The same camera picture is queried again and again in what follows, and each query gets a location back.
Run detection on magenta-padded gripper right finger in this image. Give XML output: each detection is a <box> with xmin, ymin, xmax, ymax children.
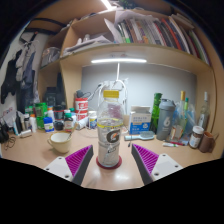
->
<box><xmin>130</xmin><ymin>143</ymin><xmax>185</xmax><ymax>186</ymax></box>

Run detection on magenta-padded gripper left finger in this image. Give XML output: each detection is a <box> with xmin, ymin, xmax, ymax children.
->
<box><xmin>43</xmin><ymin>144</ymin><xmax>95</xmax><ymax>186</ymax></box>

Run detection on clear yellow-capped drink bottle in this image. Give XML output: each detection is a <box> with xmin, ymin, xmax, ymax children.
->
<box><xmin>96</xmin><ymin>89</ymin><xmax>124</xmax><ymax>169</ymax></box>

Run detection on light blue hairbrush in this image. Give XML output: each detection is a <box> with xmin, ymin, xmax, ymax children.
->
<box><xmin>123</xmin><ymin>130</ymin><xmax>156</xmax><ymax>142</ymax></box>

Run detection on cream ceramic cup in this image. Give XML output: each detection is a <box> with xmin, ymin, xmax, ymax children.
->
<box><xmin>46</xmin><ymin>132</ymin><xmax>73</xmax><ymax>154</ymax></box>

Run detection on white toothpaste tube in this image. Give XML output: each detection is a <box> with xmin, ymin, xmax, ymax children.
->
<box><xmin>162</xmin><ymin>142</ymin><xmax>179</xmax><ymax>148</ymax></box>

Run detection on flat round red coaster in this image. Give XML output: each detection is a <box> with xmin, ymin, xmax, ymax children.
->
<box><xmin>95</xmin><ymin>154</ymin><xmax>123</xmax><ymax>170</ymax></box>

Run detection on blue and white box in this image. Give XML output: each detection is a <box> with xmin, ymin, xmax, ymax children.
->
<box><xmin>128</xmin><ymin>105</ymin><xmax>152</xmax><ymax>135</ymax></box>

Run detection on dark bottle with green cap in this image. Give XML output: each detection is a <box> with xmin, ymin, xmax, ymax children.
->
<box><xmin>63</xmin><ymin>112</ymin><xmax>74</xmax><ymax>133</ymax></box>

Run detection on small white pill bottle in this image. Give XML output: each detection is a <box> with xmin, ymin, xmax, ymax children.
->
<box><xmin>88</xmin><ymin>111</ymin><xmax>98</xmax><ymax>130</ymax></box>

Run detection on grey shaker bottle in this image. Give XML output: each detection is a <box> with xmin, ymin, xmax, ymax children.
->
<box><xmin>155</xmin><ymin>98</ymin><xmax>177</xmax><ymax>141</ymax></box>

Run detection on white bottle with blue cap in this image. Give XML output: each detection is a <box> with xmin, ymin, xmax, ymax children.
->
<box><xmin>43</xmin><ymin>116</ymin><xmax>55</xmax><ymax>133</ymax></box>

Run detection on green glass bottle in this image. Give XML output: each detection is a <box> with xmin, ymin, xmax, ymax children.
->
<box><xmin>149</xmin><ymin>92</ymin><xmax>163</xmax><ymax>134</ymax></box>

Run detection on brown jar with white lid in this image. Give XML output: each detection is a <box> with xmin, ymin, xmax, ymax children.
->
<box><xmin>188</xmin><ymin>125</ymin><xmax>205</xmax><ymax>149</ymax></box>

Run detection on red and white canister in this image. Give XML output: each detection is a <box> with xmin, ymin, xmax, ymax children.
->
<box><xmin>74</xmin><ymin>97</ymin><xmax>89</xmax><ymax>121</ymax></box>

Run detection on clear bottle with yellow neck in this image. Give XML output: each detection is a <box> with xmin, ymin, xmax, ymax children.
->
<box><xmin>169</xmin><ymin>90</ymin><xmax>188</xmax><ymax>141</ymax></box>

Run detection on green plastic container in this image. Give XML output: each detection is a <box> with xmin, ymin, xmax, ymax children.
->
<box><xmin>34</xmin><ymin>102</ymin><xmax>49</xmax><ymax>130</ymax></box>

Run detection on brown mug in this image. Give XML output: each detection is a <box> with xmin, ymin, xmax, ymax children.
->
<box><xmin>198</xmin><ymin>131</ymin><xmax>219</xmax><ymax>154</ymax></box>

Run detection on tall clear glass bottle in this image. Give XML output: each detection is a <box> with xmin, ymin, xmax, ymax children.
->
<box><xmin>197</xmin><ymin>91</ymin><xmax>211</xmax><ymax>131</ymax></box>

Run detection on white power strip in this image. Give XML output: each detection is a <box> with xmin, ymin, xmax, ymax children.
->
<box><xmin>103</xmin><ymin>79</ymin><xmax>129</xmax><ymax>88</ymax></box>

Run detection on hanging dark clothes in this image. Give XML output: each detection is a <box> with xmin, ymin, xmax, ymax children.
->
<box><xmin>0</xmin><ymin>39</ymin><xmax>38</xmax><ymax>114</ymax></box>

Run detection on white LED light bar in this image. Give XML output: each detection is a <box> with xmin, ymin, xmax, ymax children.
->
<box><xmin>90</xmin><ymin>58</ymin><xmax>148</xmax><ymax>64</ymax></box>

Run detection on wooden shelf unit with books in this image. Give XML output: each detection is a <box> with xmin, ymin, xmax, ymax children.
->
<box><xmin>36</xmin><ymin>0</ymin><xmax>218</xmax><ymax>134</ymax></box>

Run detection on ceiling tube light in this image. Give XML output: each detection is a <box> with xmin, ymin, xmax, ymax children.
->
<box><xmin>99</xmin><ymin>0</ymin><xmax>114</xmax><ymax>11</ymax></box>

